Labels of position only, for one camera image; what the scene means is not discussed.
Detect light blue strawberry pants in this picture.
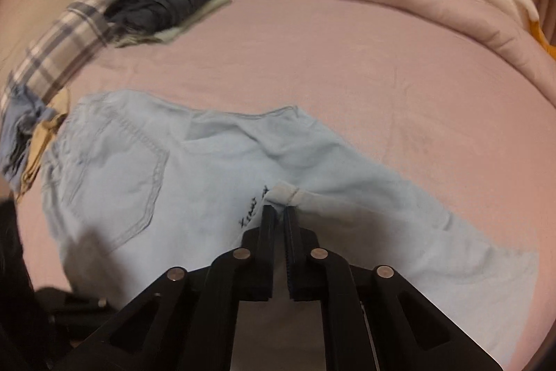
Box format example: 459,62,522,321
41,89,539,371

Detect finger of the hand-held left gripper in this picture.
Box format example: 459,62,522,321
37,288,117,339

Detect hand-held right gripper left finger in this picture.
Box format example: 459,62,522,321
52,206,279,371

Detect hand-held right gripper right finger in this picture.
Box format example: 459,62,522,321
283,206,505,371

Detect plaid pillow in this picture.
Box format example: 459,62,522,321
0,0,140,111

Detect crumpled blue cloth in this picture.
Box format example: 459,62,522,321
0,86,50,185

